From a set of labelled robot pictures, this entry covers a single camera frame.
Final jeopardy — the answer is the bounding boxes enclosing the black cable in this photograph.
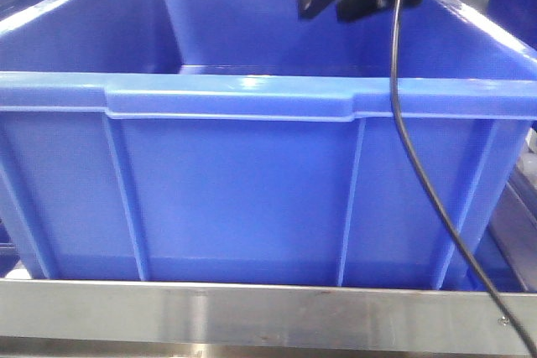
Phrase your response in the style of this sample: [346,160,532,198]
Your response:
[388,0,537,355]

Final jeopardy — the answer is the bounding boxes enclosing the blue plastic bin on shelf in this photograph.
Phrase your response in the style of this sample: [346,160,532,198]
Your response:
[0,0,537,292]

